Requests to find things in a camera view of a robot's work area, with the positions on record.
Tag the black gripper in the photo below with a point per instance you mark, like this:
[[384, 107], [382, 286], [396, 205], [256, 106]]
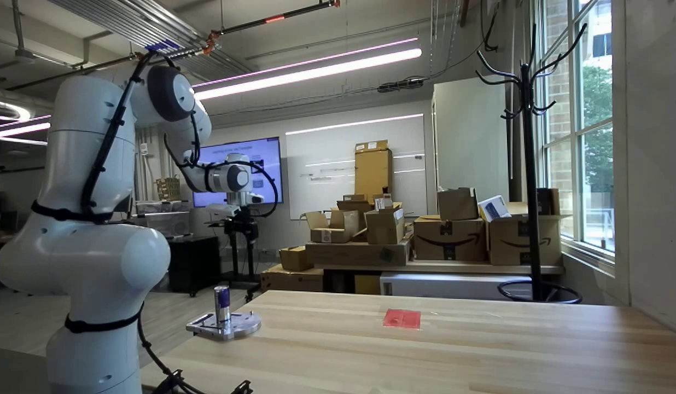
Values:
[[242, 210]]

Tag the red bull can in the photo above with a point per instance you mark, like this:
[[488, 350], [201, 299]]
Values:
[[222, 304]]

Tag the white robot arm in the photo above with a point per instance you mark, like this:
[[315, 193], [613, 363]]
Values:
[[71, 246]]

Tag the flat long cardboard box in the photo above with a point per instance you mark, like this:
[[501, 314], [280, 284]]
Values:
[[346, 255]]

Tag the tall upright cardboard box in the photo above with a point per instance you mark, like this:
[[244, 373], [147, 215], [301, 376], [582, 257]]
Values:
[[372, 168]]

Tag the red card in plastic sleeve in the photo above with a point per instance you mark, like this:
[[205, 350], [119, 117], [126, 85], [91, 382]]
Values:
[[400, 318]]

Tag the amazon cardboard box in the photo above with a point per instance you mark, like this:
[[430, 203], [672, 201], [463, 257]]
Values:
[[435, 238]]

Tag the long ceiling light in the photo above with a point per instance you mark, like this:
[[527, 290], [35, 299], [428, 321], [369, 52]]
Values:
[[311, 69]]

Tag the black coat rack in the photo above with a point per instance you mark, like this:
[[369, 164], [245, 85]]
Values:
[[527, 107]]

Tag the large wall display screen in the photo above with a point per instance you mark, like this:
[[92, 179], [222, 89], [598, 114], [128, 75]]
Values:
[[256, 161]]

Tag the whiteboard on wall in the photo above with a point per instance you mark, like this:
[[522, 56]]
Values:
[[323, 163]]

